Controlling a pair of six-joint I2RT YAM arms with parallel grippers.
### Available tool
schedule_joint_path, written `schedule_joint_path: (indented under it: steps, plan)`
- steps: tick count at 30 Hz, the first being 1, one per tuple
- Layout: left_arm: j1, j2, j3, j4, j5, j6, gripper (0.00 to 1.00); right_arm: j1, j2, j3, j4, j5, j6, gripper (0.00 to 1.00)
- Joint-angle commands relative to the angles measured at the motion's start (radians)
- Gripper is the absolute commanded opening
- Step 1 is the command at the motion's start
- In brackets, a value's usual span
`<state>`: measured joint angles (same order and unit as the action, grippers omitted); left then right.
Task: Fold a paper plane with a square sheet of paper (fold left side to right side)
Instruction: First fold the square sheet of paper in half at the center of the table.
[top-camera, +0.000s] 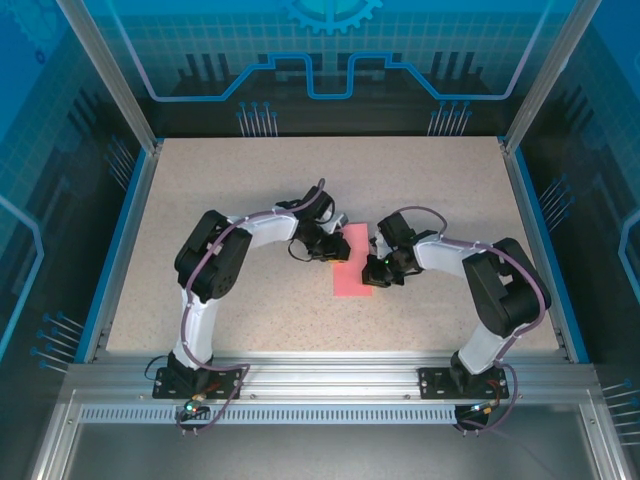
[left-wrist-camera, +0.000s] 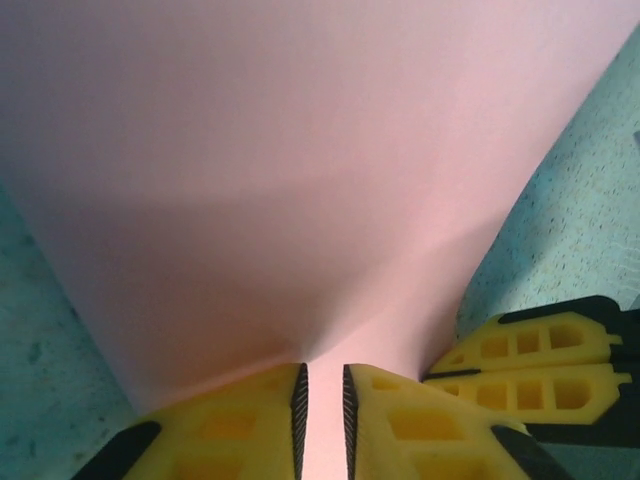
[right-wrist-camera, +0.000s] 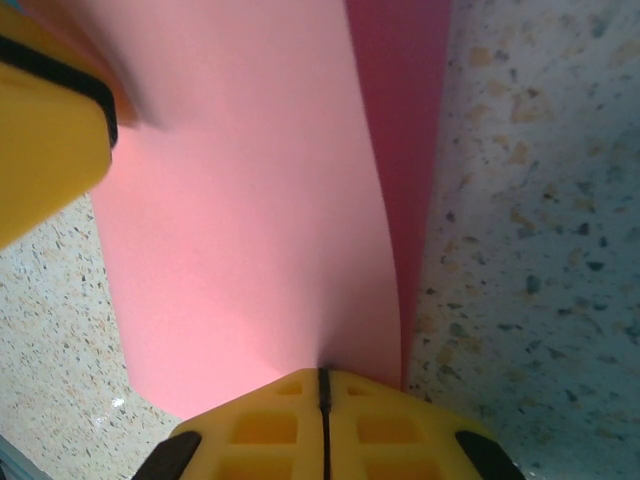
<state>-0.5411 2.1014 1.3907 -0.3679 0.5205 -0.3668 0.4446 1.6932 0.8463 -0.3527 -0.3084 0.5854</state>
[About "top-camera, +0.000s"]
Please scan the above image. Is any aluminium mounting beam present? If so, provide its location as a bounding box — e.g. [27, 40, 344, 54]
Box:
[64, 351, 601, 401]

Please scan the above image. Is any aluminium side rail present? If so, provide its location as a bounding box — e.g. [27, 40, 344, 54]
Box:
[82, 142, 164, 364]
[502, 142, 591, 364]

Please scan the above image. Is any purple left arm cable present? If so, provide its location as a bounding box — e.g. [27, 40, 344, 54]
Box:
[174, 178, 331, 436]

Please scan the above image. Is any grey metal tray shelf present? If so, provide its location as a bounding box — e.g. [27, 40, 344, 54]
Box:
[29, 389, 640, 480]

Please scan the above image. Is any slotted grey cable duct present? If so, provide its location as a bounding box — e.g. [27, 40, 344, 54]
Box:
[77, 405, 461, 424]

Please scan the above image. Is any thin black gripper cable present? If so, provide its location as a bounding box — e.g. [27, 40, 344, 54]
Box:
[288, 241, 316, 264]

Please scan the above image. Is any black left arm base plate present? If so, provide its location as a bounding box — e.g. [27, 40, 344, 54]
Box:
[152, 366, 247, 401]

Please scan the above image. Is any aluminium frame post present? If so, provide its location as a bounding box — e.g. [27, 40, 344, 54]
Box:
[502, 0, 604, 154]
[54, 0, 164, 154]

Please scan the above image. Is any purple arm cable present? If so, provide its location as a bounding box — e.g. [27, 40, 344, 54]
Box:
[174, 178, 331, 436]
[394, 205, 551, 436]

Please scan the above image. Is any pink paper sheet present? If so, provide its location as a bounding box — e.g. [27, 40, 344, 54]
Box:
[332, 223, 375, 297]

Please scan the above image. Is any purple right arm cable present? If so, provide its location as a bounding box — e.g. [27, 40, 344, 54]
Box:
[394, 205, 551, 436]

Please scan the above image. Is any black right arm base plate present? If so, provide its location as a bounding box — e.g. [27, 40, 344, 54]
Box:
[417, 367, 511, 401]

